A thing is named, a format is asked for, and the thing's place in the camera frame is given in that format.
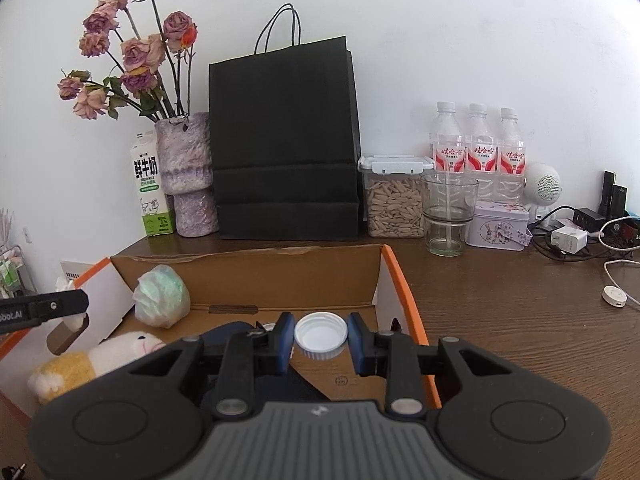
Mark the clear container of seeds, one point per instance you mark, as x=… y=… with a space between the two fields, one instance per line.
x=392 y=207

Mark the navy fabric pouch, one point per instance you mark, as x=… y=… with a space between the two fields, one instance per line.
x=225 y=332

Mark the clear glass cup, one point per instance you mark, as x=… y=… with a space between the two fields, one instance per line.
x=447 y=220

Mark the purple textured vase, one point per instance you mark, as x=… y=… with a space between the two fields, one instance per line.
x=187 y=170

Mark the black paper bag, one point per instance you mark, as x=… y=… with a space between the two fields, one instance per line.
x=285 y=135

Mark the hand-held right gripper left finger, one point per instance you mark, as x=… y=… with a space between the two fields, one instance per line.
x=286 y=336

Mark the black rectangular device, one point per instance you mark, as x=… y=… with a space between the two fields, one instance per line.
x=607 y=192
x=620 y=202

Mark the dried pink rose bouquet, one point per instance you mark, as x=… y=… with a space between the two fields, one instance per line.
x=135 y=55

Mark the white green milk carton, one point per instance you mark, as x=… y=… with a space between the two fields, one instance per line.
x=150 y=185

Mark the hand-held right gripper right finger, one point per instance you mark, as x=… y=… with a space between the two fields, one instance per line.
x=356 y=341

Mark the white plastic lid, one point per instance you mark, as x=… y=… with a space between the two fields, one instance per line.
x=320 y=335

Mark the white round speaker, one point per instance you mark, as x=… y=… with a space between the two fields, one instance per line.
x=544 y=185

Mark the black power adapter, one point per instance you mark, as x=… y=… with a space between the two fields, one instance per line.
x=589 y=219

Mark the white charger plug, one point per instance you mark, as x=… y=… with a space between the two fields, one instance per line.
x=569 y=241

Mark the white printed tin box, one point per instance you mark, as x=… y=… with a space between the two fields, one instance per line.
x=495 y=227

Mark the yellow white plush toy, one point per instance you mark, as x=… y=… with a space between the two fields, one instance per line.
x=85 y=367

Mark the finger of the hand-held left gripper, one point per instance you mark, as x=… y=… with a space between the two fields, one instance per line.
x=60 y=305

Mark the red cardboard box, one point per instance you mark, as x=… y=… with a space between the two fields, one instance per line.
x=320 y=280

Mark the white vent panel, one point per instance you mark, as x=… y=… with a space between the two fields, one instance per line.
x=75 y=269

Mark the green white plastic ball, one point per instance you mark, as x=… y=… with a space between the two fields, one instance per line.
x=160 y=297

